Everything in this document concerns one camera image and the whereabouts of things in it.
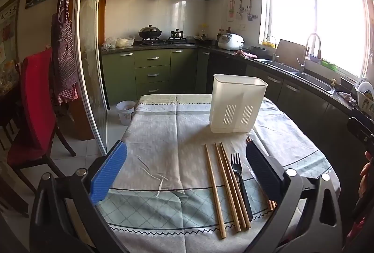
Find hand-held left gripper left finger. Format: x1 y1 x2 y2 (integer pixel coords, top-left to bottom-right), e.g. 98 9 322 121
29 140 129 253

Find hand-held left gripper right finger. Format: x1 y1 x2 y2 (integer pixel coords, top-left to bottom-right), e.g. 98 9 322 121
245 140 342 253

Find black plastic fork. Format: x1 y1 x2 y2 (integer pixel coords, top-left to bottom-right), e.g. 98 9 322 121
230 153 253 221

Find wooden chopstick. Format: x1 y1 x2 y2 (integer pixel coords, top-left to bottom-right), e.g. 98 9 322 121
218 142 247 230
219 141 252 229
204 144 227 240
246 137 274 210
214 142 242 232
248 136 277 210

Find white plastic utensil holder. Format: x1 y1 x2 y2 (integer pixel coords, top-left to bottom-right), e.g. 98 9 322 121
209 74 268 134

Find person's right hand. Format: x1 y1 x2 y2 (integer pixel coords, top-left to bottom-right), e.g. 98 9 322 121
359 159 374 198

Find white dish rack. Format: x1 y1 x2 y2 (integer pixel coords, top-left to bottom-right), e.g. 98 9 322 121
353 78 374 115

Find grey rag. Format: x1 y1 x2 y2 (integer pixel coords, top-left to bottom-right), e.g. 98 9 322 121
336 91 357 106

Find white trash bin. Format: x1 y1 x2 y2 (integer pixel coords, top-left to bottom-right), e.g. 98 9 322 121
116 100 136 126

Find steel double sink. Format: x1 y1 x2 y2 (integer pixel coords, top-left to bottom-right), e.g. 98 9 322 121
257 58 336 96

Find green sponge tray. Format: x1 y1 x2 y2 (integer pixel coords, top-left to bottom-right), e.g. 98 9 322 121
321 58 338 71

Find patterned grey green tablecloth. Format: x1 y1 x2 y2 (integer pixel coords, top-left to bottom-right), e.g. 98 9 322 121
96 94 341 253

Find tall steel faucet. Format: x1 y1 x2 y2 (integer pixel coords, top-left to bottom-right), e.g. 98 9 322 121
297 33 322 74

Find black built-in dishwasher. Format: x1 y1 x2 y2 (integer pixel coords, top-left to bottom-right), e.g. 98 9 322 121
206 53 247 94

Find red covered wooden chair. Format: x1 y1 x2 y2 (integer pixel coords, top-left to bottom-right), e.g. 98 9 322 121
6 48 77 192

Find green base cabinets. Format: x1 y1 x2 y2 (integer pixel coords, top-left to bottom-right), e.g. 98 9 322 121
101 48 374 160

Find wooden cutting board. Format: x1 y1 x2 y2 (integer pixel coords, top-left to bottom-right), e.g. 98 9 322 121
276 39 307 68

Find kitchen window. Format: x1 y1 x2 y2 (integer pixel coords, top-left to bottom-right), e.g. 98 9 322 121
264 0 371 78

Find pink cloth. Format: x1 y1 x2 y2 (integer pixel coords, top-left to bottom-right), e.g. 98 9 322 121
234 50 258 59

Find small steel faucet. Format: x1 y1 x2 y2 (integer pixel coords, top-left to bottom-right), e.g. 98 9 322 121
265 36 277 62

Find red checkered apron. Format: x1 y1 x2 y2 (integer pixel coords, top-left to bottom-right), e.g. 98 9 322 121
51 0 79 104

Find printed white plastic bag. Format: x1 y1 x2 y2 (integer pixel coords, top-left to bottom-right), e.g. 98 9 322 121
102 38 118 50

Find plain white plastic bag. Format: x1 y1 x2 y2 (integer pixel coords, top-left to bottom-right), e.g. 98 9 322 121
117 37 135 48

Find white rice cooker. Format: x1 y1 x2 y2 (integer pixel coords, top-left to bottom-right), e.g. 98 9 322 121
218 33 244 51

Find black gas stove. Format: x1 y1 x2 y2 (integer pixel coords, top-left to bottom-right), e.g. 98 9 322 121
138 37 196 47

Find black wok with lid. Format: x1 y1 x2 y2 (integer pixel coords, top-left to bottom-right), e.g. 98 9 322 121
138 25 162 39

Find framed wall scroll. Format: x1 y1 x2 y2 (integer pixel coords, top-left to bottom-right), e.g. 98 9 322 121
0 0 22 72

